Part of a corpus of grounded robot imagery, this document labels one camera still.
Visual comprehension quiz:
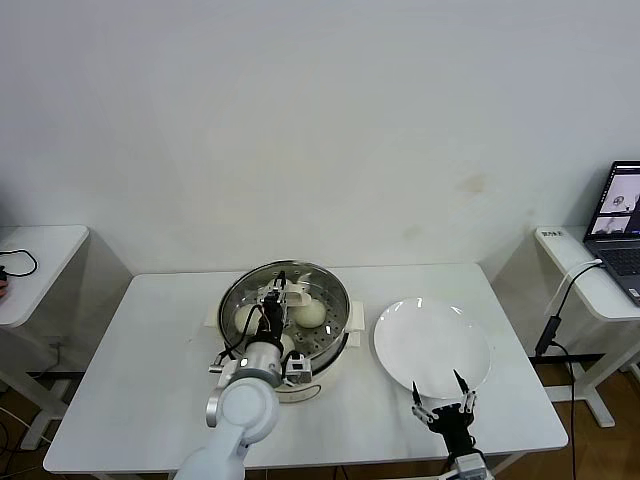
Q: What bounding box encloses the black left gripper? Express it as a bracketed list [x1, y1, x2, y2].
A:
[258, 269, 292, 346]

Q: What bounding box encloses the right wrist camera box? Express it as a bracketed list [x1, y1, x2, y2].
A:
[452, 452, 487, 480]

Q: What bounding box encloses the black mouse cable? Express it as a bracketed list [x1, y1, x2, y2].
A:
[0, 247, 40, 277]

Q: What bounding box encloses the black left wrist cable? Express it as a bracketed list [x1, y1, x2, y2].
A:
[217, 305, 264, 362]

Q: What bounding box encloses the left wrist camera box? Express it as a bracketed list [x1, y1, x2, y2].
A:
[283, 353, 312, 385]

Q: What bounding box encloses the white laptop cable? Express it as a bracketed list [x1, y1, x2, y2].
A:
[546, 258, 604, 315]

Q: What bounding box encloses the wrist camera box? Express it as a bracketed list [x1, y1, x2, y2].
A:
[283, 353, 312, 385]
[452, 452, 487, 480]

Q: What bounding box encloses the cream electric cooker pot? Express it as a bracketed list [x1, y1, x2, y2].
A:
[202, 297, 365, 405]

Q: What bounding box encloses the grey open laptop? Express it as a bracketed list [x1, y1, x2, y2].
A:
[583, 159, 640, 307]

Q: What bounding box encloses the white round plate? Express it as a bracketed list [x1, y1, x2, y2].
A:
[372, 296, 491, 400]

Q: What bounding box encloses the white side table with cables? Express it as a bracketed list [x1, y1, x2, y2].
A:
[492, 224, 640, 429]

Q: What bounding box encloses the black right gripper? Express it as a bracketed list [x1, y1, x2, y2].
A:
[411, 369, 477, 456]

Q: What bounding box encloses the stainless steel steamer basket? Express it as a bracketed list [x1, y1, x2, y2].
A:
[216, 258, 351, 371]

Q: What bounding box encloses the white side table with mouse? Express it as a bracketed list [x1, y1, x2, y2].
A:
[0, 223, 135, 451]

